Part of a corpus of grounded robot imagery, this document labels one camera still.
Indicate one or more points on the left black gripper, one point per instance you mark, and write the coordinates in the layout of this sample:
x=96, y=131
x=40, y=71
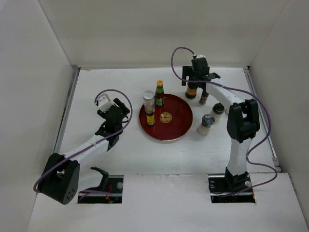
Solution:
x=125, y=111

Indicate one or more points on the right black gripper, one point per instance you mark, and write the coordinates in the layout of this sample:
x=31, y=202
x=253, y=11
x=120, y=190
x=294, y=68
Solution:
x=188, y=71

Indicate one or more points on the red-lid dark sauce jar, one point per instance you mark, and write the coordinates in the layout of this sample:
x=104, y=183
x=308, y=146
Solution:
x=191, y=91

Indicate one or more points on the green red sauce bottle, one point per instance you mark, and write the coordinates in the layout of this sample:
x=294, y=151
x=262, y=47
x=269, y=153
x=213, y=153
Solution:
x=159, y=93

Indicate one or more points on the small yellow-label brown bottle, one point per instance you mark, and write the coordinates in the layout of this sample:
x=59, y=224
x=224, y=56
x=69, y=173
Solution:
x=150, y=116

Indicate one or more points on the silver-lid white spice jar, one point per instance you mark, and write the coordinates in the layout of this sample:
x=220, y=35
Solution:
x=149, y=100

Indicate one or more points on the grey-cap white shaker bottle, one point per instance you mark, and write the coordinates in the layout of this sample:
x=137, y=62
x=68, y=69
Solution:
x=207, y=121

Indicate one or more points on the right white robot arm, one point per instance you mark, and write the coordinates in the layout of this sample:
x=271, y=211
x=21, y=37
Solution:
x=242, y=124

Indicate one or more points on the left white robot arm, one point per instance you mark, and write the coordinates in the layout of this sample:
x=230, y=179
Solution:
x=60, y=178

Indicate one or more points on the small black-lid pepper bottle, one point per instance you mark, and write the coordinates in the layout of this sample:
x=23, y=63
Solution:
x=203, y=98

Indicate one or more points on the black-cap white shaker bottle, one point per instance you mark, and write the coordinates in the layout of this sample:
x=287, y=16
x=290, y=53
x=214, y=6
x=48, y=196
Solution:
x=217, y=111

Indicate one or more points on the red round tray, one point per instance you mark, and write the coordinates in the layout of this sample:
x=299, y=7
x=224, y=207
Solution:
x=172, y=120

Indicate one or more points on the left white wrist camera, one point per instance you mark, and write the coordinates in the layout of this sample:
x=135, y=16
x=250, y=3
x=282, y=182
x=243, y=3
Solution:
x=103, y=103

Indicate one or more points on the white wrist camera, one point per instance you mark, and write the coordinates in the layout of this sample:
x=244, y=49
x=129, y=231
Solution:
x=196, y=56
x=103, y=103

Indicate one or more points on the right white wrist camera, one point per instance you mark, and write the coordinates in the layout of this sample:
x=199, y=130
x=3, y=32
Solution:
x=196, y=56

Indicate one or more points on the left aluminium table rail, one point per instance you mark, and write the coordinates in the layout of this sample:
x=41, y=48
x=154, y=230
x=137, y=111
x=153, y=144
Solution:
x=67, y=106

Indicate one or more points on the aluminium table rail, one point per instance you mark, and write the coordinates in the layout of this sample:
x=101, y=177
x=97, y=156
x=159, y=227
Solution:
x=67, y=106
x=264, y=153

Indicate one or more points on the right aluminium table rail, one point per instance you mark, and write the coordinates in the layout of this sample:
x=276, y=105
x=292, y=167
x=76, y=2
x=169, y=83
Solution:
x=264, y=153

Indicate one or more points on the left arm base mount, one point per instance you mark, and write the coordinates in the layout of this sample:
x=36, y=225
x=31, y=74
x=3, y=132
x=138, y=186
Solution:
x=101, y=187

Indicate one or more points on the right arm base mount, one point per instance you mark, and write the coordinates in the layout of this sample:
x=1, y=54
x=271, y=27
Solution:
x=224, y=190

